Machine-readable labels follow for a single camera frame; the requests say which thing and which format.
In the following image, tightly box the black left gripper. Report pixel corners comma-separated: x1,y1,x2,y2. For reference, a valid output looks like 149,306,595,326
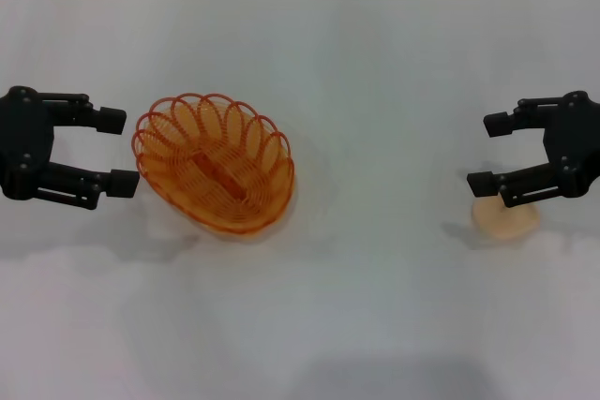
0,85,142,211

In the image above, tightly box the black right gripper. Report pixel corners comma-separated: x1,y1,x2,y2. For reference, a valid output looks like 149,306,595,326
466,89,600,209

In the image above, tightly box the beige bread bun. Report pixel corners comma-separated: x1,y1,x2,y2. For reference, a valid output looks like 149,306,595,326
472,196,541,240

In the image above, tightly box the orange woven plastic basket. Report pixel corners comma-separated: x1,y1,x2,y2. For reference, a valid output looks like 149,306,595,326
132,90,296,236

